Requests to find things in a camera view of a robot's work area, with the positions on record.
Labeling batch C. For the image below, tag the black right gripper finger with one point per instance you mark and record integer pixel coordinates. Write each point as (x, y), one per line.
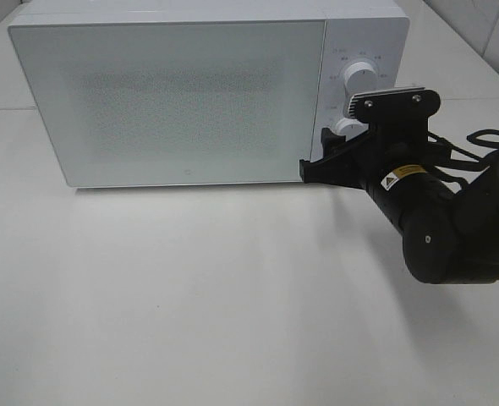
(335, 169)
(338, 139)

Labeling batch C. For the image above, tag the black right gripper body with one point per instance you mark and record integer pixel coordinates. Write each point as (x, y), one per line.
(391, 165)

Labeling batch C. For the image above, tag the white timer knob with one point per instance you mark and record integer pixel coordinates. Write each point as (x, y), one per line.
(349, 127)

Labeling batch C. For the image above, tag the white microwave door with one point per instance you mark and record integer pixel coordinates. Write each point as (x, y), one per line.
(153, 104)

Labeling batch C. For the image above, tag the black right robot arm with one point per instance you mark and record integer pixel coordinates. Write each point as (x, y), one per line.
(446, 209)

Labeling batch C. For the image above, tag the upper white power knob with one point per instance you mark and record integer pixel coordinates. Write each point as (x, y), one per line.
(359, 77)

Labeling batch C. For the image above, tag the white microwave oven body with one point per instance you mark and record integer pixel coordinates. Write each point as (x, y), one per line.
(371, 31)

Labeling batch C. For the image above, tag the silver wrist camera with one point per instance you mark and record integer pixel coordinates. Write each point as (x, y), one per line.
(395, 105)

